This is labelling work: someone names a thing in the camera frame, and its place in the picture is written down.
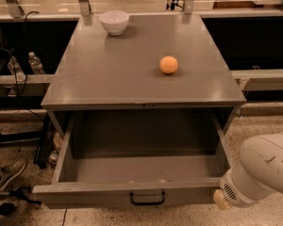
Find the grey top drawer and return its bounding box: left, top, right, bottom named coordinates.
left=33, top=109, right=233, bottom=208

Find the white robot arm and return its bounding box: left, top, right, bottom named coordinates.
left=213, top=133, right=283, bottom=210

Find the orange ball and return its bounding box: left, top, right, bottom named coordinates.
left=159, top=56, right=179, bottom=74

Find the grey metal cabinet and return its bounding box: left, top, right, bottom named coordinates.
left=42, top=15, right=245, bottom=125

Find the white ceramic bowl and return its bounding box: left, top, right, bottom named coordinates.
left=99, top=10, right=129, bottom=35

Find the grey sneaker shoe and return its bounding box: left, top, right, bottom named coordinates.
left=0, top=157, right=27, bottom=191

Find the clear plastic water bottle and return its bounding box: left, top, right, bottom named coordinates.
left=28, top=52, right=45, bottom=75

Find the black drawer handle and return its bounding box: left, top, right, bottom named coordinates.
left=129, top=191, right=166, bottom=206

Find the black cable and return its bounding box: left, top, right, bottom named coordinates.
left=0, top=10, right=46, bottom=122

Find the metal railing post middle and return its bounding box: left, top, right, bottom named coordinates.
left=78, top=0, right=92, bottom=16

